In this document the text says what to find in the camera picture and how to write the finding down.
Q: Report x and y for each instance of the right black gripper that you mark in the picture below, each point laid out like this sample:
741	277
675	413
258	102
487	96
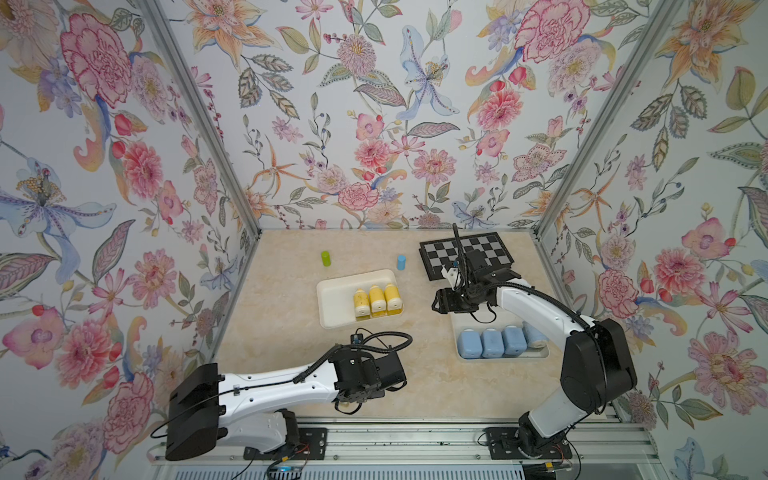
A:
445	300

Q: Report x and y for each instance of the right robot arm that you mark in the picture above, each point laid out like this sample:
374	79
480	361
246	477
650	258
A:
597	365

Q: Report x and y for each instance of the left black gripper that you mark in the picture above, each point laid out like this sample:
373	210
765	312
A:
380	393

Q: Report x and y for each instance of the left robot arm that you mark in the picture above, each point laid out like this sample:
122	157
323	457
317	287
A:
255	411

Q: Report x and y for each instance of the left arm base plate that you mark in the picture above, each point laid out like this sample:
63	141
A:
310	445

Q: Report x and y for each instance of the blue sharpener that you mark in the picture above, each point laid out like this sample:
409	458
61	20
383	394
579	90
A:
492	344
515	343
534	338
469	345

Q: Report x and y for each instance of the black white checkerboard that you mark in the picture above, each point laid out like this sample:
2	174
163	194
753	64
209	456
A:
442	254

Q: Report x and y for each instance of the aluminium mounting rail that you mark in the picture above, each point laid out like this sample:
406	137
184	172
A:
430	449

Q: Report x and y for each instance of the white tray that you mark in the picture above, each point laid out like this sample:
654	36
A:
335	297
496	319

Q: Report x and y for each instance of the yellow sharpener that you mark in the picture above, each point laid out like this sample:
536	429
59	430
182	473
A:
378	302
362	306
393	299

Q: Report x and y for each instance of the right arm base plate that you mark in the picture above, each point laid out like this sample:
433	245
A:
507	443

